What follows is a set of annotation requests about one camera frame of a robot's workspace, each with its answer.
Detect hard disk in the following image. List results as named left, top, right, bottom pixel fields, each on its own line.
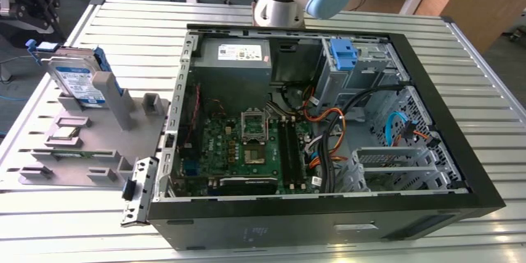
left=24, top=39, right=127, bottom=111

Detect blue data wire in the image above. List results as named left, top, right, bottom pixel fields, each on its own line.
left=388, top=110, right=412, bottom=147

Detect orange power wire black plug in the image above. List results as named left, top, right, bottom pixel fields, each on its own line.
left=401, top=122, right=444, bottom=150

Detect black mesh waste bin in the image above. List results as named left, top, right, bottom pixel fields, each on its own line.
left=10, top=25, right=47, bottom=49

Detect silver CPU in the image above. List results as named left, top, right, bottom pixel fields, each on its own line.
left=51, top=126, right=81, bottom=140

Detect grey parts rack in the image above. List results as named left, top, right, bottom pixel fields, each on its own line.
left=19, top=70, right=173, bottom=187

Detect green RAM stick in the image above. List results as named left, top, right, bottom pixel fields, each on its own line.
left=51, top=149, right=99, bottom=158

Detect grey power supply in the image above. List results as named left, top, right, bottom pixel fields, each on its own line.
left=191, top=37, right=275, bottom=113

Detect green motherboard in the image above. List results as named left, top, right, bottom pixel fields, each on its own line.
left=170, top=107, right=318, bottom=198

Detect blue expansion slot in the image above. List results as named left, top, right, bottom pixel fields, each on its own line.
left=183, top=158, right=201, bottom=177

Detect metal socket cover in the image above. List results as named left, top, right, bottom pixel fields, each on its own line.
left=239, top=107, right=271, bottom=145

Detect CPU socket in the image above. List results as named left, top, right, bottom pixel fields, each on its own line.
left=243, top=147, right=267, bottom=166

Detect blue plastic drive latch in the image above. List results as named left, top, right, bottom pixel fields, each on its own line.
left=330, top=38, right=358, bottom=72

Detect black RAM slot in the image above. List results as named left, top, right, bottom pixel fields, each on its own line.
left=290, top=115, right=309, bottom=190
left=279, top=115, right=297, bottom=190

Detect black graphics card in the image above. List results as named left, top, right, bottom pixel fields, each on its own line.
left=207, top=176, right=279, bottom=196

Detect silver optical drive cage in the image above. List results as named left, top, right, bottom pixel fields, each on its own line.
left=316, top=37, right=410, bottom=113

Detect black PC case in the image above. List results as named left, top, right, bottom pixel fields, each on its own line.
left=146, top=22, right=506, bottom=251

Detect white metal post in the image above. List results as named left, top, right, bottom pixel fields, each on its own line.
left=0, top=58, right=12, bottom=83

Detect blue floor cable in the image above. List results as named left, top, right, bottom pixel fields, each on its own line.
left=0, top=55, right=34, bottom=102

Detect thin red wire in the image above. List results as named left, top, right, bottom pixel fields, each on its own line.
left=183, top=83, right=202, bottom=150

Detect silver expansion slot bracket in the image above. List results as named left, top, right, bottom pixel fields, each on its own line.
left=121, top=155, right=161, bottom=227

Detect orange yellow power wires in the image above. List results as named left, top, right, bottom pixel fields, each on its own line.
left=303, top=107, right=350, bottom=165

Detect black cable bundle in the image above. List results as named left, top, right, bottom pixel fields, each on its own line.
left=320, top=84, right=414, bottom=193

